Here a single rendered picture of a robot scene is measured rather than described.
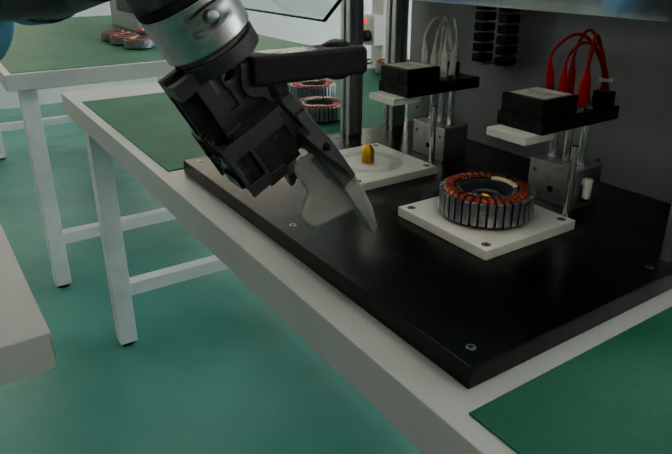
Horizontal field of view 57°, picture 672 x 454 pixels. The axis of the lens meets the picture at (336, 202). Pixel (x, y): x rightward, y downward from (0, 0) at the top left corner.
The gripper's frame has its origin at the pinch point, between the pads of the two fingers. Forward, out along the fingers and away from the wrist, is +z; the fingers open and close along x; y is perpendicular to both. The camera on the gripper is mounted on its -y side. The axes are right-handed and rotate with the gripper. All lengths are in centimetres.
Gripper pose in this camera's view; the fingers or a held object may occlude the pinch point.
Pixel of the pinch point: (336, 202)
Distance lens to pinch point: 61.3
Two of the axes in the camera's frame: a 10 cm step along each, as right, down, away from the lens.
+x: 5.5, 3.1, -7.8
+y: -7.2, 6.4, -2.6
